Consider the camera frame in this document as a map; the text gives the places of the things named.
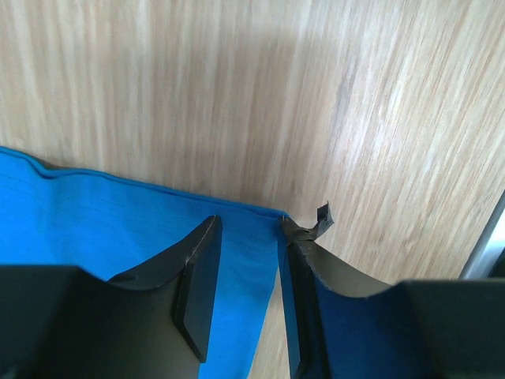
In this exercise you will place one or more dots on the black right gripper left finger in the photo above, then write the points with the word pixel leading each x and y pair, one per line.
pixel 151 321

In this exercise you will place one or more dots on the blue t shirt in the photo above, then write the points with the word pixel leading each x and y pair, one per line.
pixel 107 224

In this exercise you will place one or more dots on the right aluminium frame post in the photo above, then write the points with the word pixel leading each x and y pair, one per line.
pixel 487 257

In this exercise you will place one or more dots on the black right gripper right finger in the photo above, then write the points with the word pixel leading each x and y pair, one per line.
pixel 343 323

